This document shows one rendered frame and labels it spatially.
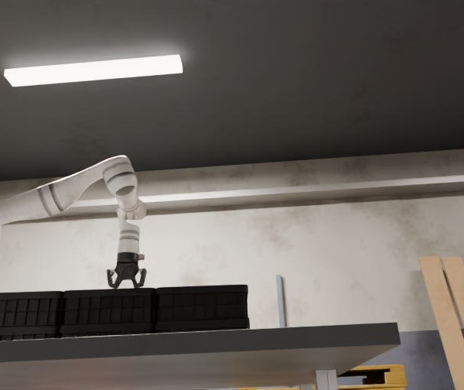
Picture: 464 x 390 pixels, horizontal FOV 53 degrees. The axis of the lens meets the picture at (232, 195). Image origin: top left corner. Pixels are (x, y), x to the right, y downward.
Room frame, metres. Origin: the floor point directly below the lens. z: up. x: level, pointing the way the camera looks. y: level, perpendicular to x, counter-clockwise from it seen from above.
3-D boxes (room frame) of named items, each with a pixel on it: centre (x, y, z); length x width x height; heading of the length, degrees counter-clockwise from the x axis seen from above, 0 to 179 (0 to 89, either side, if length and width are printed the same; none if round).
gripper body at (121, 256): (1.57, 0.37, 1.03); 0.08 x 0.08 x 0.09
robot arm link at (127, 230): (1.57, 0.38, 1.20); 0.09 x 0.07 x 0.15; 96
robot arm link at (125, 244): (1.59, 0.37, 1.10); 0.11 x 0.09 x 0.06; 0
